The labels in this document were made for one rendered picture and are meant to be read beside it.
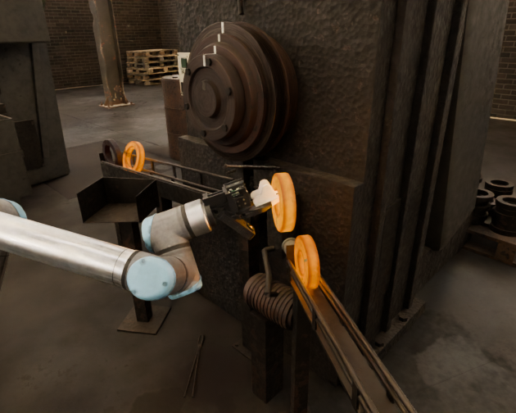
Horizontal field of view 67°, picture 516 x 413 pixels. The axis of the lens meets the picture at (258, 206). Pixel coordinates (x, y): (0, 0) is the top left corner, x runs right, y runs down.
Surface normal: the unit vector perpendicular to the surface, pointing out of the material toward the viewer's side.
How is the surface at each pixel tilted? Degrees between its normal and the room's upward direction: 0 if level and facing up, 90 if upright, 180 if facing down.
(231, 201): 90
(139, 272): 61
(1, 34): 90
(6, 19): 90
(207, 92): 90
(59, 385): 0
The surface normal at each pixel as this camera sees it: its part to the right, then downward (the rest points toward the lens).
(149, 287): -0.08, -0.08
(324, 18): -0.70, 0.30
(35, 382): -0.01, -0.91
